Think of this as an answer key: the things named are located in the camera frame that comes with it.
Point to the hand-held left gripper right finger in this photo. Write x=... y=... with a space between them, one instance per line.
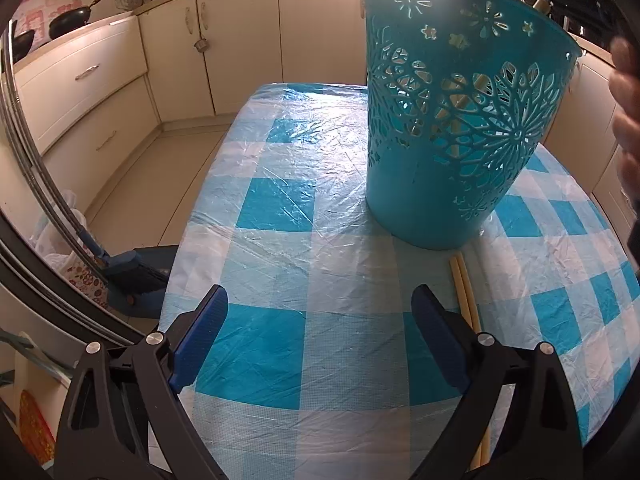
x=440 y=340

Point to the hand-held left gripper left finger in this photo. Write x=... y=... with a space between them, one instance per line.
x=202 y=335

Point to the blue perforated plastic basket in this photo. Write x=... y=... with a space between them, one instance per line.
x=415 y=200

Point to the person's right hand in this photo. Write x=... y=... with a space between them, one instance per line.
x=627 y=85

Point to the blue broom and dustpan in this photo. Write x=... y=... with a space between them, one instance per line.
x=145 y=305

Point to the blue broom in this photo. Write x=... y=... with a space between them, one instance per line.
x=130 y=270

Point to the red patterned plastic bag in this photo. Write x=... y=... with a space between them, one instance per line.
x=85 y=280

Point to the blue white checked tablecloth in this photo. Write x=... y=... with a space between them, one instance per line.
x=300 y=240

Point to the white plastic bag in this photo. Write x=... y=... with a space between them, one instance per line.
x=55 y=245

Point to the white cutting board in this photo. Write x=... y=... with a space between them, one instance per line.
x=35 y=385

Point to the cream drawer cabinet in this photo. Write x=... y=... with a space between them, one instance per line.
x=90 y=105

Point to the small metal cup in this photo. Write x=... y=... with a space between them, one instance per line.
x=201 y=45

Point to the cream door cabinet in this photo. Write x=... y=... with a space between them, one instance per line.
x=280 y=35

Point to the large black wok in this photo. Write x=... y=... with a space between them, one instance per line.
x=75 y=20

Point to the small black wok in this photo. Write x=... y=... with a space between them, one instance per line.
x=22 y=42

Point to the black metal frame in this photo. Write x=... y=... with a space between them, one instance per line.
x=65 y=290

